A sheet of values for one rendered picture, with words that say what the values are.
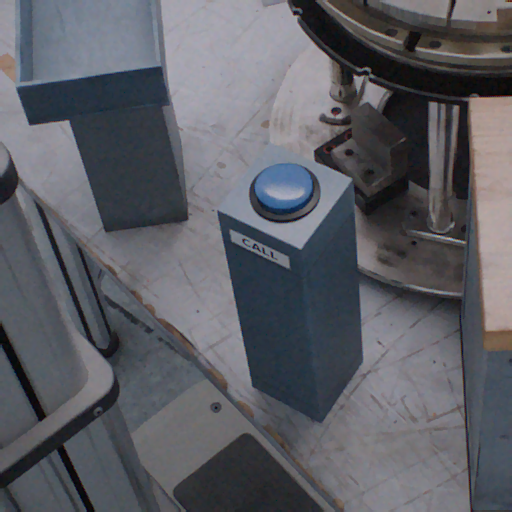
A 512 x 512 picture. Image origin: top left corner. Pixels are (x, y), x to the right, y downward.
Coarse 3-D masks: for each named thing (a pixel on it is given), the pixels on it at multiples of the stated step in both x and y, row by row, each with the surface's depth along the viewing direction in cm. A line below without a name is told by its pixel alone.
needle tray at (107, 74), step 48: (48, 0) 105; (96, 0) 104; (144, 0) 104; (48, 48) 102; (96, 48) 101; (144, 48) 101; (48, 96) 95; (96, 96) 96; (144, 96) 96; (96, 144) 111; (144, 144) 112; (96, 192) 116; (144, 192) 117
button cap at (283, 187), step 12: (276, 168) 90; (288, 168) 90; (300, 168) 90; (264, 180) 89; (276, 180) 89; (288, 180) 89; (300, 180) 89; (264, 192) 89; (276, 192) 89; (288, 192) 89; (300, 192) 89; (312, 192) 89; (264, 204) 89; (276, 204) 88; (288, 204) 88; (300, 204) 88
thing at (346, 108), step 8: (360, 80) 125; (360, 88) 125; (328, 96) 125; (328, 104) 124; (336, 104) 124; (344, 104) 124; (352, 104) 124; (328, 112) 123; (344, 112) 123; (328, 120) 124; (336, 120) 123; (344, 120) 123
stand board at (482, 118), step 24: (504, 96) 89; (480, 120) 88; (504, 120) 88; (480, 144) 87; (504, 144) 87; (480, 168) 86; (504, 168) 85; (480, 192) 84; (504, 192) 84; (480, 216) 83; (504, 216) 83; (480, 240) 82; (504, 240) 82; (480, 264) 81; (504, 264) 81; (480, 288) 81; (504, 288) 80; (504, 312) 79; (504, 336) 79
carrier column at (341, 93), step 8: (328, 64) 121; (336, 64) 120; (336, 72) 121; (344, 72) 121; (336, 80) 122; (344, 80) 121; (352, 80) 122; (336, 88) 123; (344, 88) 122; (352, 88) 123; (336, 96) 124; (344, 96) 123; (352, 96) 124
